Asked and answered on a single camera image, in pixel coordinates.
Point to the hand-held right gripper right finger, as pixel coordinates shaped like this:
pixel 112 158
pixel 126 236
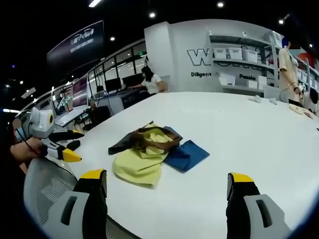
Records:
pixel 239 206

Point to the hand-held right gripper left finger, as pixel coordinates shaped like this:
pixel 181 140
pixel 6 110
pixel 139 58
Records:
pixel 92 204

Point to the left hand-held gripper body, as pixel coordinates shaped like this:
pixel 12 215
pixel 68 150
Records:
pixel 41 124

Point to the dark grey garment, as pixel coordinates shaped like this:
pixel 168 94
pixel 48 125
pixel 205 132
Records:
pixel 120 145

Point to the yellow garment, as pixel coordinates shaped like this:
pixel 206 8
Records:
pixel 139 166

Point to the blue garment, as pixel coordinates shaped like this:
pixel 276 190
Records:
pixel 187 156

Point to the brown garment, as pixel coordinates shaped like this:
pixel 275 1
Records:
pixel 162 143

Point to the person's left hand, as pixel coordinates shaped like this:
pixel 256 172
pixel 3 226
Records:
pixel 25 149

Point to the grey mesh office chair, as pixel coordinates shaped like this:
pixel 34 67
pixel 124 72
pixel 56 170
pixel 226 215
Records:
pixel 42 189

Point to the purple display screen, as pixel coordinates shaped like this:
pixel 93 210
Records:
pixel 79 93

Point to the black computer monitor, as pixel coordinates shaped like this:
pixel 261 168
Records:
pixel 132 81
pixel 113 84

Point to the grey office desk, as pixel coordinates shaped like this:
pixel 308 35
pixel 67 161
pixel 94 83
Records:
pixel 134 95

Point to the small white object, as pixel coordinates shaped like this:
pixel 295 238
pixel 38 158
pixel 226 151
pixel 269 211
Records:
pixel 255 98
pixel 273 100

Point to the long ceiling light strip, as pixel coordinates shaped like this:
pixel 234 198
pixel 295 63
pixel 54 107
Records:
pixel 96 2

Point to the grey metal shelving unit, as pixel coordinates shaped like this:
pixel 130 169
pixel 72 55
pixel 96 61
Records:
pixel 270 67

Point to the row of white storage boxes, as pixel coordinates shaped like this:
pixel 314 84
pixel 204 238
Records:
pixel 235 53

